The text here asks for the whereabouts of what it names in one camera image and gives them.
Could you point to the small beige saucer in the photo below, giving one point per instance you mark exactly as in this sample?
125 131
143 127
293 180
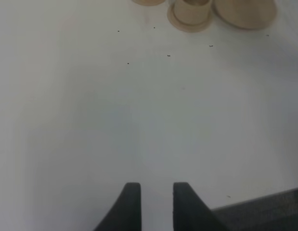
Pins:
148 2
186 28

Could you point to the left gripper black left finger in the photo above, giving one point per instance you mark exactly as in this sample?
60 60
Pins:
125 214

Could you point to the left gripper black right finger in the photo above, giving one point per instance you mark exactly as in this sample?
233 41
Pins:
190 213

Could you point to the near beige teacup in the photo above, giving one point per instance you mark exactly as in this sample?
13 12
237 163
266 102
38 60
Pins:
192 12

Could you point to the far small beige saucer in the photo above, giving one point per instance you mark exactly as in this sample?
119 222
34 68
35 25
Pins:
148 2

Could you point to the near small beige saucer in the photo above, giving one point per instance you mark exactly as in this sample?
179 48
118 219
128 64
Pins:
186 28

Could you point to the large beige teapot saucer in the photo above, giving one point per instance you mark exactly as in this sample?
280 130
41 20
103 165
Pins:
246 14

